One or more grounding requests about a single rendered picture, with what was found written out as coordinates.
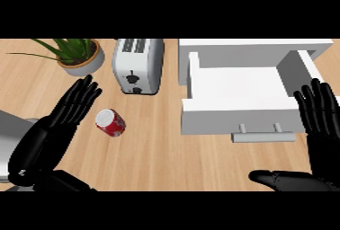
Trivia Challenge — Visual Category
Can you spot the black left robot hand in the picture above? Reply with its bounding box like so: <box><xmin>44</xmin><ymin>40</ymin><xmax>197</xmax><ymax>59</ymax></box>
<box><xmin>6</xmin><ymin>74</ymin><xmax>103</xmax><ymax>192</ymax></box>

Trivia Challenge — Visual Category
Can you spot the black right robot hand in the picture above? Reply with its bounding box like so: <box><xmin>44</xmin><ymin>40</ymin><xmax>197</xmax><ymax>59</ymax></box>
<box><xmin>247</xmin><ymin>77</ymin><xmax>340</xmax><ymax>192</ymax></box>

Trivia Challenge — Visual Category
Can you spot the red can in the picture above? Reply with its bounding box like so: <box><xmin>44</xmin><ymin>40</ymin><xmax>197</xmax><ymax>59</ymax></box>
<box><xmin>95</xmin><ymin>108</ymin><xmax>127</xmax><ymax>138</ymax></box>

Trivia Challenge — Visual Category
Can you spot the white drawer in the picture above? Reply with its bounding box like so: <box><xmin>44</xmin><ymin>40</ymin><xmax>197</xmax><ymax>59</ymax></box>
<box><xmin>179</xmin><ymin>49</ymin><xmax>324</xmax><ymax>136</ymax></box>

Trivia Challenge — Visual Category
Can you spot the grey plant pot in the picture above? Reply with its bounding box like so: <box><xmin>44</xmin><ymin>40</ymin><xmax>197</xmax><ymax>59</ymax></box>
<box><xmin>56</xmin><ymin>40</ymin><xmax>106</xmax><ymax>77</ymax></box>

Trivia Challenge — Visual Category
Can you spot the green leafy plant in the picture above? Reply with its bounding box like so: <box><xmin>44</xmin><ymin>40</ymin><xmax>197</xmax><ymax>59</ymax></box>
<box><xmin>6</xmin><ymin>38</ymin><xmax>98</xmax><ymax>66</ymax></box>

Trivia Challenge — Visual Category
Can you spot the silver toaster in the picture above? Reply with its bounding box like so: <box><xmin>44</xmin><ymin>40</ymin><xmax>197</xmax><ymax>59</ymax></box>
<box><xmin>111</xmin><ymin>38</ymin><xmax>166</xmax><ymax>96</ymax></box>

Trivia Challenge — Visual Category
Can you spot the white cabinet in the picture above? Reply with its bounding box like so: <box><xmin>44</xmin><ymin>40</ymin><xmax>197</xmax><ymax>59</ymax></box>
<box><xmin>176</xmin><ymin>38</ymin><xmax>334</xmax><ymax>87</ymax></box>

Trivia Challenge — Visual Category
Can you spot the grey drawer handle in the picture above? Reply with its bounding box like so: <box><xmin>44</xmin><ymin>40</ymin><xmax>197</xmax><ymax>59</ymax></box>
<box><xmin>229</xmin><ymin>122</ymin><xmax>297</xmax><ymax>144</ymax></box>

